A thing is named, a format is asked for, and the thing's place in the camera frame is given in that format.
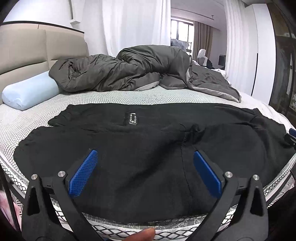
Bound black pants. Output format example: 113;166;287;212
14;103;295;223

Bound person's left hand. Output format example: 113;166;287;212
125;227;156;241

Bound dark glass cabinet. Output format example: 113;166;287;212
267;1;295;120

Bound white wardrobe door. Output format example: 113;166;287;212
244;4;276;104

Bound white chair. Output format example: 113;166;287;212
197;49;208;66

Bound light blue pillow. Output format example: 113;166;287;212
1;71;61;111

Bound brown drape curtain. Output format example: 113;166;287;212
192;21;213;61

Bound beige upholstered headboard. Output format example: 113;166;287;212
0;21;90;105

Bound dark grey duvet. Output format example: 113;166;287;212
49;45;241;103

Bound white sheer curtain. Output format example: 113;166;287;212
101;0;172;57

